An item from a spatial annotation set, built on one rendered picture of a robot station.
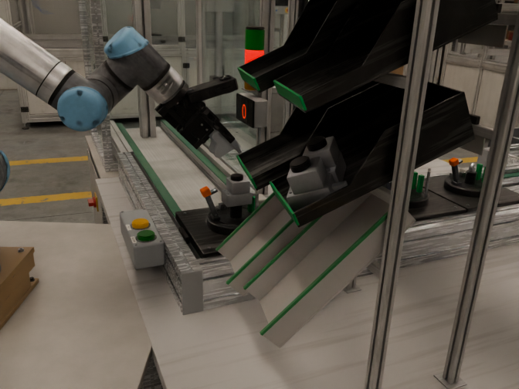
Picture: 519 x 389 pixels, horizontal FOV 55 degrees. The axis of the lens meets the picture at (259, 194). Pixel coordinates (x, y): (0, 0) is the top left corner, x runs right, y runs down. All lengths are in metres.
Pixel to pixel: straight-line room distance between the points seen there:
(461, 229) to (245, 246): 0.64
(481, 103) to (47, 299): 5.83
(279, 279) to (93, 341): 0.39
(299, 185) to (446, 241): 0.75
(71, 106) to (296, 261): 0.46
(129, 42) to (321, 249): 0.53
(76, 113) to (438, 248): 0.93
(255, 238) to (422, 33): 0.52
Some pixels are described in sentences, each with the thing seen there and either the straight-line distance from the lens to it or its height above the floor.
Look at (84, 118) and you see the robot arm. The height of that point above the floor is 1.28.
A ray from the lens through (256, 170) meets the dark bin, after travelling 0.88.
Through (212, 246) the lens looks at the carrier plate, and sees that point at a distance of 1.10.
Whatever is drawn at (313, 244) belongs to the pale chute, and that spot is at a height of 1.09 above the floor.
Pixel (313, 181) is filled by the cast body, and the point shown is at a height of 1.25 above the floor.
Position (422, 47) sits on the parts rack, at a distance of 0.65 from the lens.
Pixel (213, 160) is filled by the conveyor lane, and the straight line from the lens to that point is 1.73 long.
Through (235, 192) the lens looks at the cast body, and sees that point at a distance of 1.15.
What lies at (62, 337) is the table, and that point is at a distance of 1.07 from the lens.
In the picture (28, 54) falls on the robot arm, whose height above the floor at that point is 1.38.
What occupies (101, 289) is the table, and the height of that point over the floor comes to 0.86.
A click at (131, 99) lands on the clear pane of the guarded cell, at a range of 2.42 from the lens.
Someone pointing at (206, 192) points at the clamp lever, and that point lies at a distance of 1.14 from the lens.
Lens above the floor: 1.48
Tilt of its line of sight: 21 degrees down
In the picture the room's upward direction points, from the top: 2 degrees clockwise
